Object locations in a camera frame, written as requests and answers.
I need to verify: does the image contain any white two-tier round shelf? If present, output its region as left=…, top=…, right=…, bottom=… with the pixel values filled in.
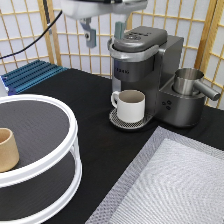
left=0, top=94, right=82, bottom=224

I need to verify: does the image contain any grey Keurig coffee machine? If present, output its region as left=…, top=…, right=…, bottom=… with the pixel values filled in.
left=108, top=26, right=205, bottom=128

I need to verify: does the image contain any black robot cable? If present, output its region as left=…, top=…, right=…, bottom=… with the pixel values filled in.
left=0, top=9, right=64, bottom=61

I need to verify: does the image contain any white ceramic mug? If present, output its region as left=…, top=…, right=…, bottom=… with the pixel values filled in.
left=111, top=90, right=145, bottom=123

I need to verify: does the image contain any tan wooden cup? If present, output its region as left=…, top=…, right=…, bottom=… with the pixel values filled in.
left=0, top=128, right=19, bottom=172

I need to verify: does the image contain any steel milk frother cup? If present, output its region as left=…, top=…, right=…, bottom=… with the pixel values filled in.
left=173, top=68, right=221, bottom=101

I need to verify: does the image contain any grey woven placemat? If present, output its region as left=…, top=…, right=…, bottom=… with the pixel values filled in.
left=85, top=127, right=224, bottom=224

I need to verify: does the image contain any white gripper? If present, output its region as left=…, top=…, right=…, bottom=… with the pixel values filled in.
left=61, top=0, right=148, bottom=48

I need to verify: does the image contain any wooden shoji folding screen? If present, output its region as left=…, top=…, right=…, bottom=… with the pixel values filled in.
left=0, top=0, right=224, bottom=110

